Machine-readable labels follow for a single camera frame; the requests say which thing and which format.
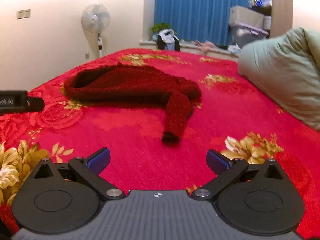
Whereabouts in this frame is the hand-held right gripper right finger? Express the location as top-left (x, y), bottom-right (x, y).
top-left (191, 149), bottom-right (288, 202)

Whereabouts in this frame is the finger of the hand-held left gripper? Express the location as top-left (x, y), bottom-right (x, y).
top-left (27, 97), bottom-right (46, 112)

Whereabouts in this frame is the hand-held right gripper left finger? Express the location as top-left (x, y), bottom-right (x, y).
top-left (32, 147), bottom-right (126, 202)

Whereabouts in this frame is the dark red knitted sweater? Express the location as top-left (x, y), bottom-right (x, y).
top-left (64, 64), bottom-right (202, 145)

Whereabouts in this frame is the pile of clothes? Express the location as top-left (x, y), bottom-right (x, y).
top-left (157, 29), bottom-right (181, 52)

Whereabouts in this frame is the red floral blanket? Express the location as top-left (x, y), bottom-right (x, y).
top-left (0, 47), bottom-right (320, 235)

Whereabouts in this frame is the white standing fan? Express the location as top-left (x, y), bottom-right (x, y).
top-left (80, 3), bottom-right (111, 58)

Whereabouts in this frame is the white pillow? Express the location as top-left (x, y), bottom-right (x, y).
top-left (237, 27), bottom-right (320, 131)

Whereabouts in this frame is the white and blue cloth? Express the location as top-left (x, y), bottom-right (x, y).
top-left (224, 44), bottom-right (242, 56)

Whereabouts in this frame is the pink cloth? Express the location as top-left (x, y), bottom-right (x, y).
top-left (195, 40), bottom-right (217, 55)

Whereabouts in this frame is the white window sill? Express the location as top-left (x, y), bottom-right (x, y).
top-left (139, 39), bottom-right (241, 61)

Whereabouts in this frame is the grey plastic storage box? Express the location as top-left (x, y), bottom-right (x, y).
top-left (228, 5), bottom-right (270, 48)

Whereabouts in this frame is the green potted plant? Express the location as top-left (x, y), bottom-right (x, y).
top-left (150, 23), bottom-right (178, 41)

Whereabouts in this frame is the blue curtain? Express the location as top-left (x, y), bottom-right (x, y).
top-left (154, 0), bottom-right (258, 47)

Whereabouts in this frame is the wooden wardrobe panel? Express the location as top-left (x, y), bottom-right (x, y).
top-left (271, 0), bottom-right (293, 39)

